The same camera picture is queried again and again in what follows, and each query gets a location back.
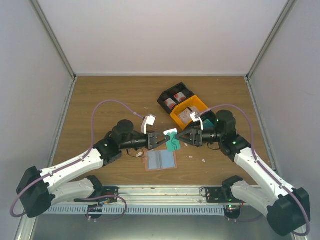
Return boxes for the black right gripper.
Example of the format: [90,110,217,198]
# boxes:
[175,126,224,147]

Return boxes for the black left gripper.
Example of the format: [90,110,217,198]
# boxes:
[120,130,170,150]

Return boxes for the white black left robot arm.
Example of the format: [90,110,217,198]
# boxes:
[16,119,171,218]

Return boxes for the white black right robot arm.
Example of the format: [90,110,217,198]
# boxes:
[175,110,311,237]

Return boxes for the pink patterned cards in bin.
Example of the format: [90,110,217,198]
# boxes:
[177,106,199,125]

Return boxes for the teal cards stack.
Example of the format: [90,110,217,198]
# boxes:
[203,119,214,129]

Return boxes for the red white cards in bin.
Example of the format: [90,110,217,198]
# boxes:
[164,91,187,110]

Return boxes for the black bin right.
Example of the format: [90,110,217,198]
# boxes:
[198,110,216,130]

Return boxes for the yellow plastic bin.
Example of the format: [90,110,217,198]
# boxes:
[168,95,208,130]

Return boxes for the black divided bin left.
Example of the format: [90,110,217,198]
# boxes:
[157,82,195,115]

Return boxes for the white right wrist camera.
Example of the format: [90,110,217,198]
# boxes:
[190,111,204,131]

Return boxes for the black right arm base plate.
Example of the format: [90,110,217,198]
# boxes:
[199,186,244,204]

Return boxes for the aluminium front rail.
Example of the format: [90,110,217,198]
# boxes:
[74,184,263,205]

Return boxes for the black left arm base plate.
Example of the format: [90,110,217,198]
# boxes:
[74,186,119,204]

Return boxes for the grey slotted cable duct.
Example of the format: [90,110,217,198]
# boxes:
[45,204,225,216]

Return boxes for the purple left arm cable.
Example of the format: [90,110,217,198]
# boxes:
[9,99,146,218]

